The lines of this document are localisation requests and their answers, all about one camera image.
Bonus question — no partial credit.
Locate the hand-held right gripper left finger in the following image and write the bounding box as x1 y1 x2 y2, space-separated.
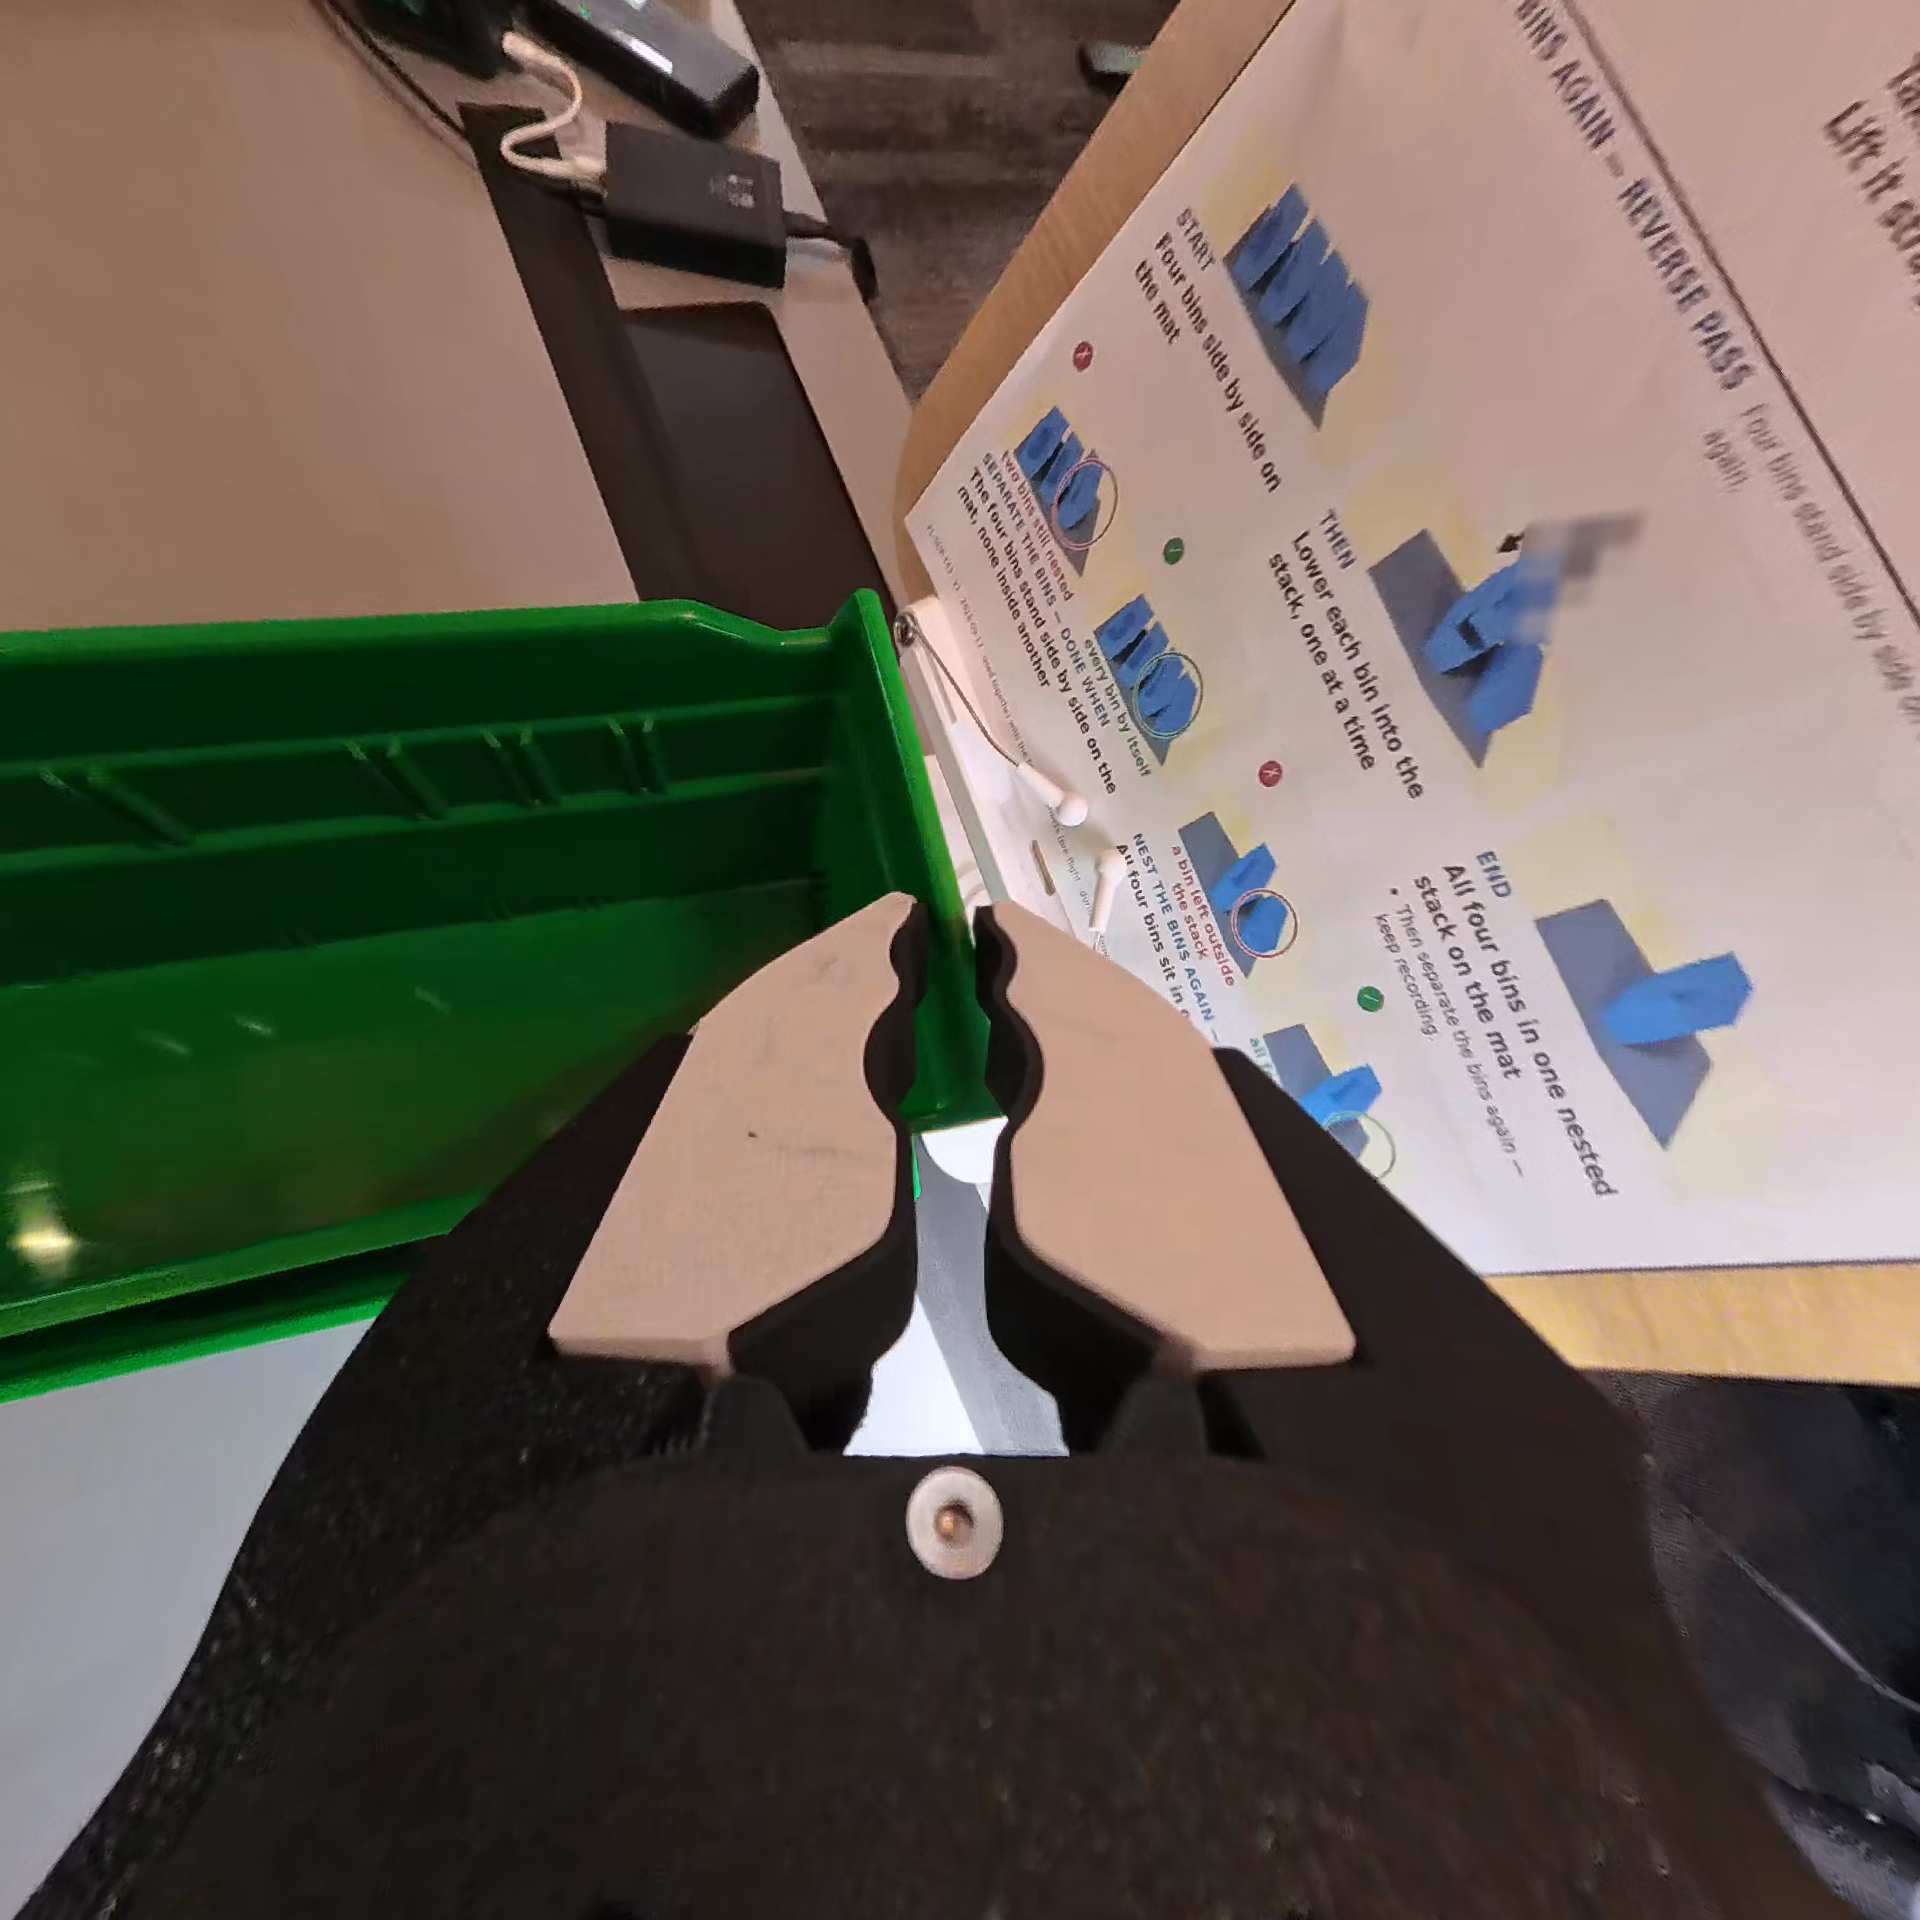
546 891 924 1383

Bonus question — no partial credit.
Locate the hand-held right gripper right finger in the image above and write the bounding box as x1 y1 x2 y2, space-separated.
971 903 1361 1378

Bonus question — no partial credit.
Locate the green plastic bin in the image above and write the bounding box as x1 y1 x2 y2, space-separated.
0 589 993 1403

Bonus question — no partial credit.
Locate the instruction sheet on clipboard stand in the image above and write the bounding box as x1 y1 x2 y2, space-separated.
896 0 1920 1390

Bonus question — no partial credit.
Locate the black mesh fabric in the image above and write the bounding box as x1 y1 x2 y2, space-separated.
1576 1363 1920 1920

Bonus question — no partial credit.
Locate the black power adapter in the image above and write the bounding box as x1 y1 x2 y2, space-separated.
599 118 794 289

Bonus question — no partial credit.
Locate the black rectangular device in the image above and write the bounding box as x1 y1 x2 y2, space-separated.
525 0 762 139

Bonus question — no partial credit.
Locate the white cable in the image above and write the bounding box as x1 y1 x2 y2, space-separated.
498 32 609 189

